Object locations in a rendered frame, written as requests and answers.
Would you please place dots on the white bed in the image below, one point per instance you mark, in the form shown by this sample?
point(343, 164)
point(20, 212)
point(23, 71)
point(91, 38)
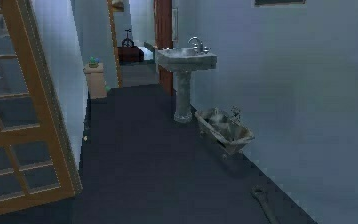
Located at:
point(147, 53)

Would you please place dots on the dark red chest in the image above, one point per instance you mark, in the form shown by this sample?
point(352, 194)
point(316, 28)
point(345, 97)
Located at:
point(129, 54)

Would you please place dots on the chrome sink faucet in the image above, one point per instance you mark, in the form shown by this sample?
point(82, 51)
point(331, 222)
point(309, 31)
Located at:
point(197, 44)

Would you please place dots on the dark framed wall picture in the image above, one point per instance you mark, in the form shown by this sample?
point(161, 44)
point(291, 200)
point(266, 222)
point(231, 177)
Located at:
point(279, 2)

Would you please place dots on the orange glazed room door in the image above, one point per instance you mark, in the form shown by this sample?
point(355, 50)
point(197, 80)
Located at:
point(37, 100)

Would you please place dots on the orange door frame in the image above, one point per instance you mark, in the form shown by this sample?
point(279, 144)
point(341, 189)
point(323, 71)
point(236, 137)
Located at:
point(115, 46)

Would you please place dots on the beige square bin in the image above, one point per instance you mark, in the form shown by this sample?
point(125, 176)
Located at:
point(95, 81)

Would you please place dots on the red-brown room door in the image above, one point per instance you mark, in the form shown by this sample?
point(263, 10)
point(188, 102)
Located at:
point(164, 30)

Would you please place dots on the grey pedestal sink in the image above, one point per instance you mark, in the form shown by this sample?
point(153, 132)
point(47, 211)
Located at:
point(183, 66)

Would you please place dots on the grey wrench-shaped object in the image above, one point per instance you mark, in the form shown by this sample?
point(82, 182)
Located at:
point(263, 201)

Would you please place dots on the black round-top object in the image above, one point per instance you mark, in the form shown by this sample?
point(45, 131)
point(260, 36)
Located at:
point(127, 40)

